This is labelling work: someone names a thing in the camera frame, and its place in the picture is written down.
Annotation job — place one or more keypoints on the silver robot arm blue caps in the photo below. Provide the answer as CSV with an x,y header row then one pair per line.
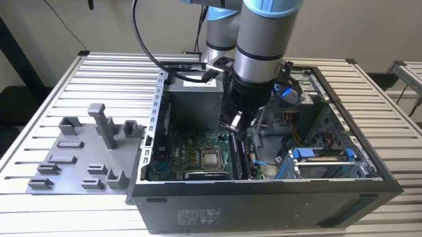
x,y
263,49

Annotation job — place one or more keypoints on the grey metal drive cage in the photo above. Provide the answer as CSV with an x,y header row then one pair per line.
x,y
276,123

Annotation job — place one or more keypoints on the grey power supply unit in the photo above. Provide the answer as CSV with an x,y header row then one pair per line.
x,y
194,108

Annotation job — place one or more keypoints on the CPU socket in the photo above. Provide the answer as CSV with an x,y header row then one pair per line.
x,y
211,148

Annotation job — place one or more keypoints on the green motherboard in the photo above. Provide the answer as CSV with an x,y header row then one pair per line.
x,y
184,142

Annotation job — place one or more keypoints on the hard disk in blue carrier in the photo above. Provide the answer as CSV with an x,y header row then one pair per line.
x,y
303,152

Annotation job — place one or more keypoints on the silver CPU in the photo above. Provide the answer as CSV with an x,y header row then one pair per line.
x,y
211,161

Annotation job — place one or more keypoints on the black case fan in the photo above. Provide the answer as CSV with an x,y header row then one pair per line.
x,y
163,128

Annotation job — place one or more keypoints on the black table corner cap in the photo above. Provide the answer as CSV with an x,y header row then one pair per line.
x,y
401,63
83,52
351,61

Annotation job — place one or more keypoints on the black graphics card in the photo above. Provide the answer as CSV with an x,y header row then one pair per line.
x,y
207,174

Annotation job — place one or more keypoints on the black object beside table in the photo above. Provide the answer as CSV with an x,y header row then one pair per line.
x,y
381,80

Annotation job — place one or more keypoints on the black open PC case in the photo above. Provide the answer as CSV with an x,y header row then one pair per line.
x,y
230,209

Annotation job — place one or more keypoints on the aluminium side table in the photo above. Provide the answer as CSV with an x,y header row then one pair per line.
x,y
406,74

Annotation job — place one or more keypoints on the grey plastic parts rack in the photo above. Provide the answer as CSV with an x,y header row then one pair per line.
x,y
81,148

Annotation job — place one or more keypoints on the black hanging object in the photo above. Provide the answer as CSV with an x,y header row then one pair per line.
x,y
89,4

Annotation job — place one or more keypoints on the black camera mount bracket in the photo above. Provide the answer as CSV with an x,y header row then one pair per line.
x,y
212,64
287,74

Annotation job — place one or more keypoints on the silver drive bracket plate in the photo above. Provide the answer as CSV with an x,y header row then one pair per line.
x,y
307,100

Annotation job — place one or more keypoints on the black slanted post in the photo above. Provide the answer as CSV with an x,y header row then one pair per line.
x,y
15,54

